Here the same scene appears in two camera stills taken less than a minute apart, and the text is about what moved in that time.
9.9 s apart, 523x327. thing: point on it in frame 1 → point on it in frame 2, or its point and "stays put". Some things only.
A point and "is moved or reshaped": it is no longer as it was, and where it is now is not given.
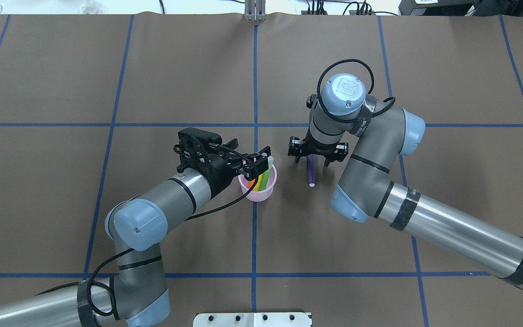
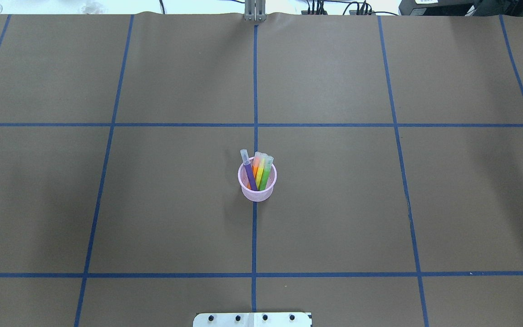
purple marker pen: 311,166 is moved or reshaped
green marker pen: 264,178 stays put
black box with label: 464,7 stays put
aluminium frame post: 255,10 stays put
